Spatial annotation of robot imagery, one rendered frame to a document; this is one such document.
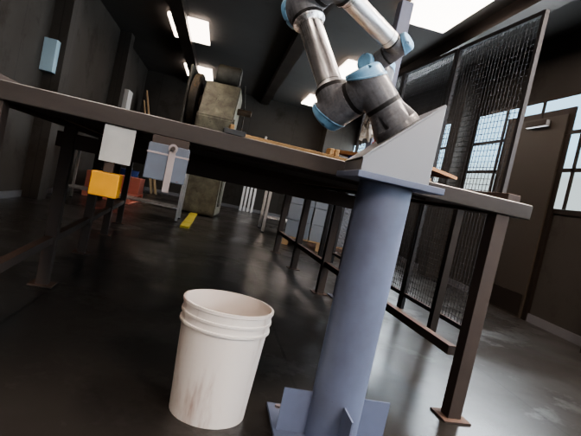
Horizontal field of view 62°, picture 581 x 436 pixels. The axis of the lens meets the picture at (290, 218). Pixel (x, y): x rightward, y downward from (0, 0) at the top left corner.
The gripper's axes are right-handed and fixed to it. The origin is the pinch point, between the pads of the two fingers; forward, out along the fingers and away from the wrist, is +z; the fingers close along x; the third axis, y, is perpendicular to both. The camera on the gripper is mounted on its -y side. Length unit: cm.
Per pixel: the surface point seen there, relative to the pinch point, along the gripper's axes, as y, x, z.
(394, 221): 3, -58, 28
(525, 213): 67, -18, 13
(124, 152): -84, -36, 27
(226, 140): -53, -33, 15
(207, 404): -39, -56, 96
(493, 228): 55, -18, 22
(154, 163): -74, -38, 28
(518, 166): 247, 323, -63
